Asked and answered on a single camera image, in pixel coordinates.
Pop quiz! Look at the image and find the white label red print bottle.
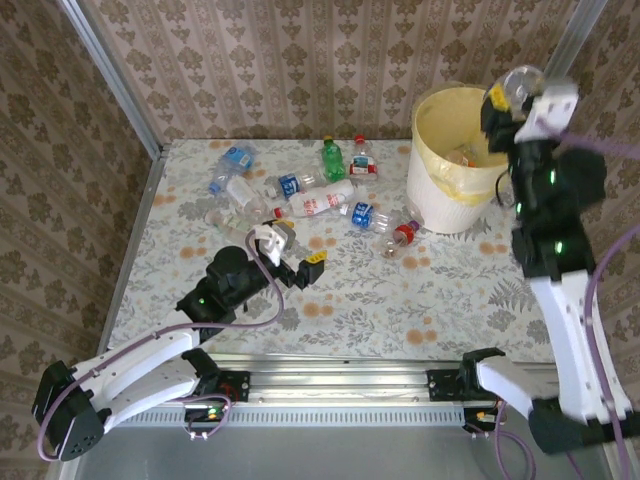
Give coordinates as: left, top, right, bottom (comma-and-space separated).
272, 179, 357, 220

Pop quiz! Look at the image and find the clear plastic bottle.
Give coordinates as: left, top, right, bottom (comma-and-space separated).
467, 142, 495, 166

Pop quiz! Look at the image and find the blue white label bottle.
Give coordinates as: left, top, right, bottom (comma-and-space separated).
349, 201, 404, 235

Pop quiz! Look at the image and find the green label clear bottle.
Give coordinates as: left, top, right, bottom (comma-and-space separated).
203, 208, 261, 236

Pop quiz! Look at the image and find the slim blue label bottle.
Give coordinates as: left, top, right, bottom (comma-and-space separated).
263, 169, 327, 200

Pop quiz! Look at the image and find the red label purple cap bottle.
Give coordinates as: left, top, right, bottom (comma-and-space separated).
379, 219, 420, 260

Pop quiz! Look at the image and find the white label yellow tick bottle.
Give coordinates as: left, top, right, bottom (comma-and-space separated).
225, 178, 270, 215

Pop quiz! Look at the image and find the green plastic bottle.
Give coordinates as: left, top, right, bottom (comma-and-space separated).
320, 135, 348, 183

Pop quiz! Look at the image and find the red cap clear bottle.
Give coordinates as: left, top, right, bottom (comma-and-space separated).
348, 133, 380, 180

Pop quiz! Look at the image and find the light blue label bottle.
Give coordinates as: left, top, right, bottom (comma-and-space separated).
208, 142, 258, 195

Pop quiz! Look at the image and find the yellow plastic bin liner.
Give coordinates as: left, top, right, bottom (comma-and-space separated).
410, 82, 511, 209

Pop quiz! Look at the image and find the white plastic bin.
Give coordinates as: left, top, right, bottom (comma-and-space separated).
405, 87, 511, 235

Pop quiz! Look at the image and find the left base wiring bundle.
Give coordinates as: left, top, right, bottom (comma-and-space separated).
183, 394, 232, 442

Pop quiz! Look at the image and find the grey metal platform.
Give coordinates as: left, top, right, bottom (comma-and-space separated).
47, 404, 639, 480

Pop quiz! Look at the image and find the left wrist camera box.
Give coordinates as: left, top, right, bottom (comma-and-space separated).
249, 218, 297, 267

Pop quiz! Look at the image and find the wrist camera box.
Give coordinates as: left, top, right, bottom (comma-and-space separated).
514, 82, 581, 144
249, 218, 297, 267

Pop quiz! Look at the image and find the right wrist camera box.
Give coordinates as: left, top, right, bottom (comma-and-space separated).
514, 82, 581, 144

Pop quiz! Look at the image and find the thin black cable loop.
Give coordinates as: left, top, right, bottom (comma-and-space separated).
493, 167, 516, 207

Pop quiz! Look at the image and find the aluminium frame post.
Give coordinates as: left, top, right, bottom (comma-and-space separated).
547, 0, 609, 79
58, 0, 170, 160

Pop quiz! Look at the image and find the aluminium table edge rail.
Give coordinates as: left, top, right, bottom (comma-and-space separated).
99, 149, 169, 351

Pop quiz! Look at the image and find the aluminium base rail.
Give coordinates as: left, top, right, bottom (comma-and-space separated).
209, 352, 471, 405

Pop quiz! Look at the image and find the slotted grey cable duct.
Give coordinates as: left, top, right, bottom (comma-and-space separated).
89, 403, 469, 427

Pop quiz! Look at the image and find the thin purple base cable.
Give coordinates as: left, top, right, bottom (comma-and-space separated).
492, 399, 539, 480

